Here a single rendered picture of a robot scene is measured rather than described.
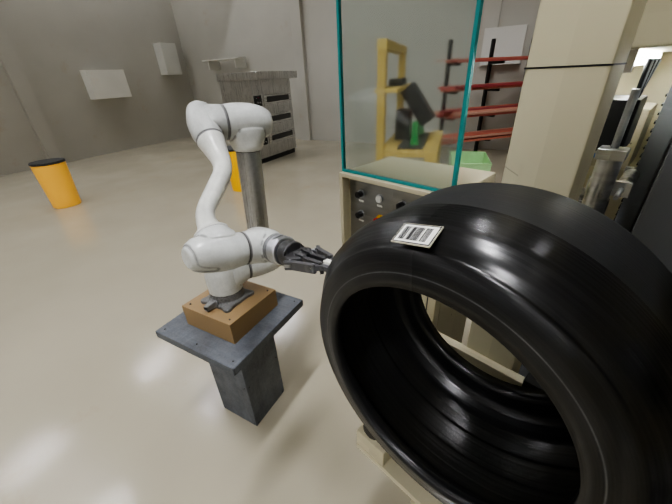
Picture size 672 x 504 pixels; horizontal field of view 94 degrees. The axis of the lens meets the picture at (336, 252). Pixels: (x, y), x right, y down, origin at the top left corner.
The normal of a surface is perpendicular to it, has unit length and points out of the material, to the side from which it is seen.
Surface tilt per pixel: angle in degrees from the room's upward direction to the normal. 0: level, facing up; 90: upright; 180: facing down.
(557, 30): 90
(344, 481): 0
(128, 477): 0
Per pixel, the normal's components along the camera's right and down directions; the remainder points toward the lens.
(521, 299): -0.33, -0.27
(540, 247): -0.04, -0.62
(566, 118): -0.71, 0.37
